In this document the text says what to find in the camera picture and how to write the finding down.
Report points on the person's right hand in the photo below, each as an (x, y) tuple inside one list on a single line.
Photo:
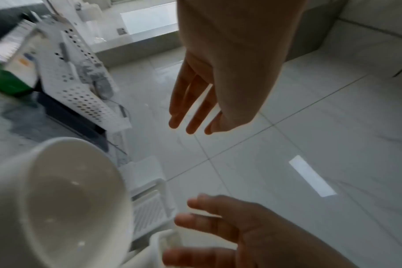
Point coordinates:
[(270, 243)]

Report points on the person's left hand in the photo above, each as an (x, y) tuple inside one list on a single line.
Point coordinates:
[(227, 65)]

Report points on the white plastic dish rack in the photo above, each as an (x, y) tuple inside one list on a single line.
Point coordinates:
[(156, 251)]

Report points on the white bowl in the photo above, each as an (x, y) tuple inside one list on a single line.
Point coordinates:
[(55, 209)]

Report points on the white perforated basket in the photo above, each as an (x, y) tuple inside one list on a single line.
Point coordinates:
[(55, 78)]

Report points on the white slatted rack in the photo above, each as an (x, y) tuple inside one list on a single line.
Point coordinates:
[(148, 214)]

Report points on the green and white carton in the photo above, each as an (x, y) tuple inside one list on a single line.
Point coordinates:
[(8, 83)]

